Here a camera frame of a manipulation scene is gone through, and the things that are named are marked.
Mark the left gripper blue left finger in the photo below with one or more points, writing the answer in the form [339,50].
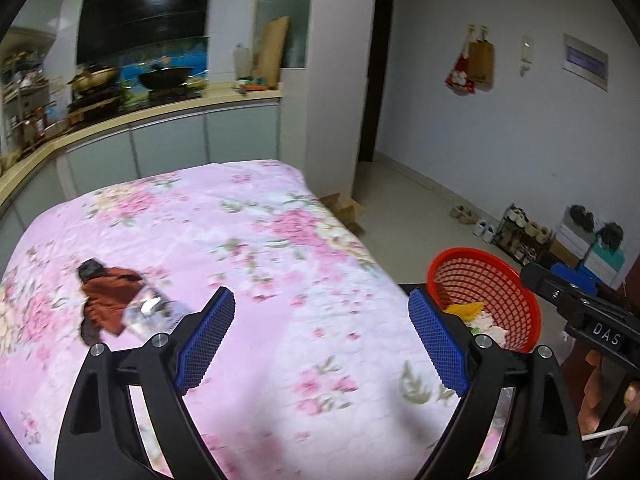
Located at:
[198,337]

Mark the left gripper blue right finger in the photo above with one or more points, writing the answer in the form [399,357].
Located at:
[432,325]

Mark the yellow foam net sheet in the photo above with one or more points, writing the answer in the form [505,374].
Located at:
[467,312]

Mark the cream cloth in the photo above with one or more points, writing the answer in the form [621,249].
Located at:
[485,324]

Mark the white plastic bag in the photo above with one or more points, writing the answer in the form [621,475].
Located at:
[151,312]

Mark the brown and black bag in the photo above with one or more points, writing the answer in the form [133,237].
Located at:
[108,292]

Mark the person's right hand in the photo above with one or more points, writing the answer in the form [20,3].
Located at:
[588,418]

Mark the red plastic mesh basket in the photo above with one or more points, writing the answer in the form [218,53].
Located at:
[464,275]

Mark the stacked shoe boxes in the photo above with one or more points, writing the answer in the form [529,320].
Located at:
[589,246]

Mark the black shoe rack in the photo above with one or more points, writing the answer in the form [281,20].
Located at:
[524,240]

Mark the pink floral quilt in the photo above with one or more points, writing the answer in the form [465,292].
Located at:
[321,375]

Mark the cardboard box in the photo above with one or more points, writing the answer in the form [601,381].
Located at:
[345,209]

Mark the red hanging ornament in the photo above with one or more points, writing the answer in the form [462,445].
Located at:
[458,79]

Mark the black wok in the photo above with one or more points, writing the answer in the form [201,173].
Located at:
[161,77]

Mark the brown hanging paper bag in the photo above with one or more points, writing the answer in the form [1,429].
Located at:
[482,59]

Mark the white intercom phone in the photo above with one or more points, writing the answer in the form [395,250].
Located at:
[527,52]

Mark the golden pan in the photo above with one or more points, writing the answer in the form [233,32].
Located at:
[90,80]

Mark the metal spice rack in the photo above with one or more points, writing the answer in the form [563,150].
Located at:
[25,94]

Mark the white plastic jug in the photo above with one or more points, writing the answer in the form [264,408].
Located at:
[243,62]

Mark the wooden cutting board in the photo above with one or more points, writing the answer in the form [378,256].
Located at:
[271,50]

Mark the black range hood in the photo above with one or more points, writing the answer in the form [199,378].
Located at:
[109,27]

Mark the grey wall panel box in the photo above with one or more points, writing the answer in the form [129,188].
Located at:
[585,61]

